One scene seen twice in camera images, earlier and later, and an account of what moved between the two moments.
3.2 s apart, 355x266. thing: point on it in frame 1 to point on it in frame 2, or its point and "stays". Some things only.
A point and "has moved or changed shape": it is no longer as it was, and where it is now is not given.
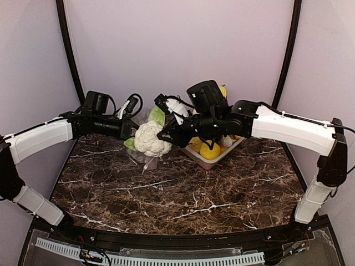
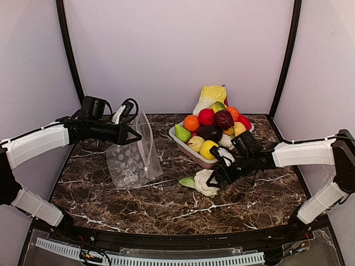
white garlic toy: x=227 y=141 stays
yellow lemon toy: x=208 y=154 stays
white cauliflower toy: x=146 y=139 to x=199 y=181
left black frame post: x=61 y=8 stays
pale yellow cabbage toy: x=196 y=143 stays
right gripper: x=179 y=132 to x=224 y=175
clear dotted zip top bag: x=146 y=162 has moved or changed shape
